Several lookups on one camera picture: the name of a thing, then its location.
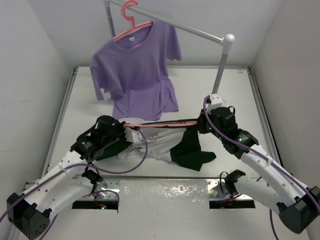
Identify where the white and green t-shirt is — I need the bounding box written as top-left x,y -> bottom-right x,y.
96,125 -> 216,171

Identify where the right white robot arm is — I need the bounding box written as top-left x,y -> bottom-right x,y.
197,106 -> 320,234

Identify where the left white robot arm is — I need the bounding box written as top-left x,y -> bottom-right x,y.
1,115 -> 125,240

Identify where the purple t-shirt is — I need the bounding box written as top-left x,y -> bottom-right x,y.
90,20 -> 182,121

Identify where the pink hanger with purple shirt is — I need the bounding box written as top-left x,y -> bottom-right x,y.
113,0 -> 154,52

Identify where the silver clothes rack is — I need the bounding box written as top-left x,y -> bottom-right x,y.
103,0 -> 236,101

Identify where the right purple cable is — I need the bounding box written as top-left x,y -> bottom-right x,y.
202,96 -> 320,240

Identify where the purple cable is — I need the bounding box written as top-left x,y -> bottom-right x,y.
0,129 -> 148,240
202,96 -> 320,240

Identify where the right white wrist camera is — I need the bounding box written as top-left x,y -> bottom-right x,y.
206,93 -> 225,109

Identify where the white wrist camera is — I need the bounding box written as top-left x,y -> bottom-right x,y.
206,93 -> 225,109
123,123 -> 143,143

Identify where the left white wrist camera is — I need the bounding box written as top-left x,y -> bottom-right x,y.
123,123 -> 143,143

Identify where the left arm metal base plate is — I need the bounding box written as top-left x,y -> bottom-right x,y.
94,180 -> 120,201

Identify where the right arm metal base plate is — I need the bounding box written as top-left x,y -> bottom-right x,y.
206,178 -> 253,202

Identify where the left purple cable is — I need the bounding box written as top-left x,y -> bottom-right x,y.
0,129 -> 148,240

